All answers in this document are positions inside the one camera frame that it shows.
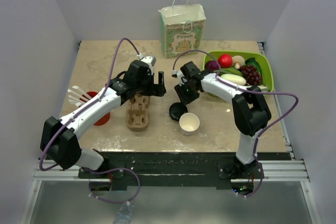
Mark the white paper coffee cup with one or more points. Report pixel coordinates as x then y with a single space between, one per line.
189 123

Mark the toy mushroom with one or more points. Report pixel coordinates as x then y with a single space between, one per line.
237 62

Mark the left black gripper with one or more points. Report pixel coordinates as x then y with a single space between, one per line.
154 88

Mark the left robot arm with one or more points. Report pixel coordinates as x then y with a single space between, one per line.
60 137

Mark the black coffee lid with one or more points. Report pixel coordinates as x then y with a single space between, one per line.
175 112

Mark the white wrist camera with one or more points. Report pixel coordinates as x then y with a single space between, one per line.
149 60
177 74

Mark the clear plastic bottle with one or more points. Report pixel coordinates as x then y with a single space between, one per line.
125 213

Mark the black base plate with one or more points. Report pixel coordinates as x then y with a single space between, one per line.
210 169

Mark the green paper gift bag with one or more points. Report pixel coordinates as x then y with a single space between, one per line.
181 28

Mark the purple toy onion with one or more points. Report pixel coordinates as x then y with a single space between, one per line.
212 65

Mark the purple toy grapes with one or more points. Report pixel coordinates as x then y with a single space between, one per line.
252 75

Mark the green plastic tray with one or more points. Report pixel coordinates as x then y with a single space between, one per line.
266 70

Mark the red cup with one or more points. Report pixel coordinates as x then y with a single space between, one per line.
103 120

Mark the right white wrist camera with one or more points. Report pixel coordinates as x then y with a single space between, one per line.
177 74

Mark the brown pulp cup carrier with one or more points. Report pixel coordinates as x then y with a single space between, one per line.
137 115

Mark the red toy tomato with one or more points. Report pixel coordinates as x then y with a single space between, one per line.
225 61

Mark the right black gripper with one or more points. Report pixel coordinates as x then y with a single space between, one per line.
185 99

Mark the white wrapped straw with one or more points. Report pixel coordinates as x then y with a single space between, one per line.
76 103
73 98
78 95
80 91

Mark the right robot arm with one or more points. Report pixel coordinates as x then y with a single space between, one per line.
251 112

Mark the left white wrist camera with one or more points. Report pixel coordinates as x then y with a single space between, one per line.
149 60

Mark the dark green toy pepper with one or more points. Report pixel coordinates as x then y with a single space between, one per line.
252 63

